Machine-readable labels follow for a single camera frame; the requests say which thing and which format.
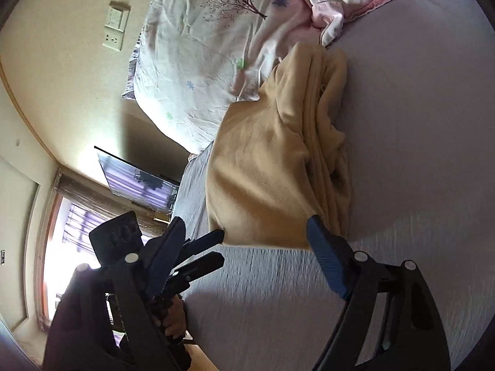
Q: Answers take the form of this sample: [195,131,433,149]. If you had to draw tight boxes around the yellow garment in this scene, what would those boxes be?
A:
[205,43,351,249]

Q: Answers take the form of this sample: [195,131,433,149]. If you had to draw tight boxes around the person's left hand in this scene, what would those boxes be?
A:
[154,295,187,339]

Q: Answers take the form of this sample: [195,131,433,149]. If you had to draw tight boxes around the window with curtain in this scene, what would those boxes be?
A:
[34,167,169,331]

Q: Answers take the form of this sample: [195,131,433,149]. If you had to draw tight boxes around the lower pink tree-print pillow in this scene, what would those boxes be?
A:
[123,0,343,154]

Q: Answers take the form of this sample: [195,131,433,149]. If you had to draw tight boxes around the lavender bed sheet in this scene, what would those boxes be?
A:
[185,0,494,370]

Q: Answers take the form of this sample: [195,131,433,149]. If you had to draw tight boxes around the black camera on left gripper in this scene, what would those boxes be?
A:
[89,211,144,266]

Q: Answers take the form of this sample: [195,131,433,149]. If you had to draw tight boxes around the wall-mounted television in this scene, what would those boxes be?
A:
[95,147,179,215]

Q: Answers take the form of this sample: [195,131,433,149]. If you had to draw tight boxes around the wall switch and socket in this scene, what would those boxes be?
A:
[102,1,131,51]

